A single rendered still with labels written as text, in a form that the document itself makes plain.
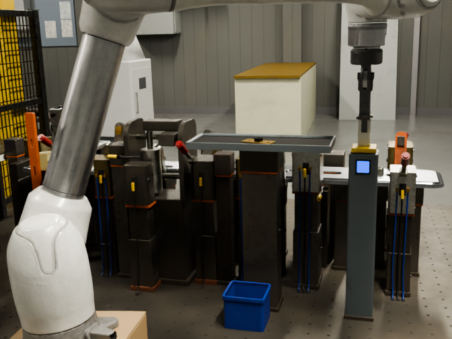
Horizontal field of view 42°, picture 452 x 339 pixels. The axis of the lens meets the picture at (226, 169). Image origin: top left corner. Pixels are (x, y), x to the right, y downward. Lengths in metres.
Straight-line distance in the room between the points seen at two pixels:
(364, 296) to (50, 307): 0.79
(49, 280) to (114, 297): 0.56
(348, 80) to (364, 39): 8.02
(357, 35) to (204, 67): 8.86
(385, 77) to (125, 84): 4.04
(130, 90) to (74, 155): 6.40
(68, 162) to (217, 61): 8.84
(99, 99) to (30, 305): 0.47
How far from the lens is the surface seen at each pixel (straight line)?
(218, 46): 10.14
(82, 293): 1.25
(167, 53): 10.40
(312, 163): 1.63
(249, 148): 1.45
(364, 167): 1.46
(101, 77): 1.37
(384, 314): 1.65
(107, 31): 1.36
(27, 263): 1.22
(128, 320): 1.38
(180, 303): 1.68
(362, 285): 1.56
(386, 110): 9.40
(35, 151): 2.00
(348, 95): 9.41
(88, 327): 1.29
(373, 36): 1.42
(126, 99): 7.80
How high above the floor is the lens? 1.45
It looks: 14 degrees down
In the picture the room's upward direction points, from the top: 2 degrees counter-clockwise
